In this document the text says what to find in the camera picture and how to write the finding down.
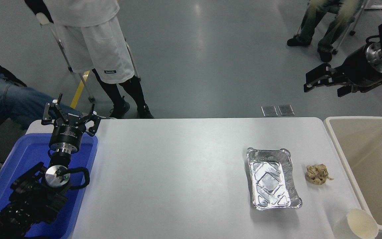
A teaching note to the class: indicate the black padded jacket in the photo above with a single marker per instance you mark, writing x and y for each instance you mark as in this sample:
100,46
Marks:
35,6

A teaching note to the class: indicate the seated person beside tray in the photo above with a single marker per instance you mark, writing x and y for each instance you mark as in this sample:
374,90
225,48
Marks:
15,103

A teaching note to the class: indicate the large pale plastic bin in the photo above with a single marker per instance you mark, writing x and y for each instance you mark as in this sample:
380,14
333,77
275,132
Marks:
373,159

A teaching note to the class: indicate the white folding chair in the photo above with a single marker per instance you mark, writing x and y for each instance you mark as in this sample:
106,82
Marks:
41,19

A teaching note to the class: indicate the crumpled tan paper ball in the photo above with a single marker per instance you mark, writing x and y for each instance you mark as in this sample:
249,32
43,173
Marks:
316,174

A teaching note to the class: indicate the seated person on wheeled chair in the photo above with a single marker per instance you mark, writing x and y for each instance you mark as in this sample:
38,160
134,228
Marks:
330,23

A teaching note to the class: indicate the metal floor plate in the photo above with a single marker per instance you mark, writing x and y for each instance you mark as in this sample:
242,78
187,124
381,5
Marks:
269,111
286,110

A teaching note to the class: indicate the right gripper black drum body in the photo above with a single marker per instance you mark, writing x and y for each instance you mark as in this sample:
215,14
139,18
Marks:
360,71

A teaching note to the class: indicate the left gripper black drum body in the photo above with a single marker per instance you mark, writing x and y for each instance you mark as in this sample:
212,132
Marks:
67,132

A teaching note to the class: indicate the standing person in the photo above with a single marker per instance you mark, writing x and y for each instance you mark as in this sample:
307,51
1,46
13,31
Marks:
88,39

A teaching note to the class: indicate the white paper cup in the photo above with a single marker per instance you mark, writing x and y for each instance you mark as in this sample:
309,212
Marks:
360,224

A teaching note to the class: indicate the blue plastic tray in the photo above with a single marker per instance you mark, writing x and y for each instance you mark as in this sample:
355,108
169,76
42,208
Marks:
28,152

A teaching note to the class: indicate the silver foil tray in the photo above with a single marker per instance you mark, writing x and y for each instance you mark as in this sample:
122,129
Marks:
270,179

